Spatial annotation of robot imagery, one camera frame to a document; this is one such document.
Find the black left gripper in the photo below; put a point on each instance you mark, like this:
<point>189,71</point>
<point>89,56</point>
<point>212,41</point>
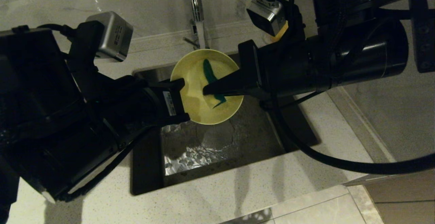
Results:
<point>136,101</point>

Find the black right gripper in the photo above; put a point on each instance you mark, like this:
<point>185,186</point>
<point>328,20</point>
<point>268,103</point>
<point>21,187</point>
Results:
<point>282,67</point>

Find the green and yellow sponge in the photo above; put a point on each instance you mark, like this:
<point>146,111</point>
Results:
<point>210,76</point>

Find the yellow plastic bowl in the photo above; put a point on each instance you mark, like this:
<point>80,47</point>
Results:
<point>197,81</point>

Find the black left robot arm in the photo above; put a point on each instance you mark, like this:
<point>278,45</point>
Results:
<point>44,108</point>

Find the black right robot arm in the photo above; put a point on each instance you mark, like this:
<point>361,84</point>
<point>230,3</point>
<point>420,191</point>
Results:
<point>370,30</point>

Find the stainless steel sink basin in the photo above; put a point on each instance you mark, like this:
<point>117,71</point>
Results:
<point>210,149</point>

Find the running water stream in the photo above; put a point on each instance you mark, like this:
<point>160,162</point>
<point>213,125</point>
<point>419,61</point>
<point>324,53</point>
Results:
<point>203,37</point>

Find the yellow pear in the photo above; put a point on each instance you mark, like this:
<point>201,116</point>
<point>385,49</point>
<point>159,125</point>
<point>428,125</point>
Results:
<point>282,33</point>

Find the wood tone cabinet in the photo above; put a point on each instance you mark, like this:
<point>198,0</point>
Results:
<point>407,207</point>

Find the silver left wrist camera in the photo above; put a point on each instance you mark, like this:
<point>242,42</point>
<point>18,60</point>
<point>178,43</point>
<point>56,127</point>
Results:
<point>112,37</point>

